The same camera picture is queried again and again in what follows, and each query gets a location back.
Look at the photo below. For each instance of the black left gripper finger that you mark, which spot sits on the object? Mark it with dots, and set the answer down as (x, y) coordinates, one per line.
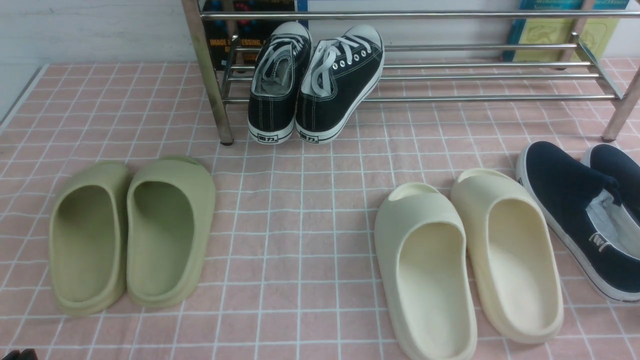
(27, 354)

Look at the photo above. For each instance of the dark book behind rack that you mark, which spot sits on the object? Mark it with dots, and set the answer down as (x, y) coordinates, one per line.
(250, 33)

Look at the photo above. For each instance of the metal shoe rack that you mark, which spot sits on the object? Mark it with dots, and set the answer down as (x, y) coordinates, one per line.
(576, 54)

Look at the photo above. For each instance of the navy slip-on shoe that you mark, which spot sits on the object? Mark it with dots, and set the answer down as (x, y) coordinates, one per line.
(584, 209)
(611, 161)

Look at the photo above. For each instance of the left green foam slipper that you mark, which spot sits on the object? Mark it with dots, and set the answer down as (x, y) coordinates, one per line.
(87, 240)

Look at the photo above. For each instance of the green foam slipper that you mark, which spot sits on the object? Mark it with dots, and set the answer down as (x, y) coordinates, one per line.
(170, 205)
(87, 240)

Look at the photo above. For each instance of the right green foam slipper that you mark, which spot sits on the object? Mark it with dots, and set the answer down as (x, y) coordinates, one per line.
(170, 205)

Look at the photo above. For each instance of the left black canvas sneaker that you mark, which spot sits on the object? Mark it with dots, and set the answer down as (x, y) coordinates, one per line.
(278, 72)

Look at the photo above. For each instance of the black canvas sneaker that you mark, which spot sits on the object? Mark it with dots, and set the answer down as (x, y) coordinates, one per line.
(343, 71)
(278, 72)

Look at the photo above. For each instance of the left cream foam slipper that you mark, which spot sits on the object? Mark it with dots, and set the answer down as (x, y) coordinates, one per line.
(420, 245)

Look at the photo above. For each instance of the cream foam slipper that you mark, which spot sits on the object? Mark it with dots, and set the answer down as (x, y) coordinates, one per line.
(420, 245)
(511, 254)

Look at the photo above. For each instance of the right black canvas sneaker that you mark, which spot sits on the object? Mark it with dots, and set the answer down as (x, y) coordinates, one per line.
(343, 71)

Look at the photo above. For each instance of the right cream foam slipper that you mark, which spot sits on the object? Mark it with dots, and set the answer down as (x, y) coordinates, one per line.
(511, 254)

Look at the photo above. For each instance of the teal yellow book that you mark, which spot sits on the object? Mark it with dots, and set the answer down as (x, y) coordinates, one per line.
(596, 34)

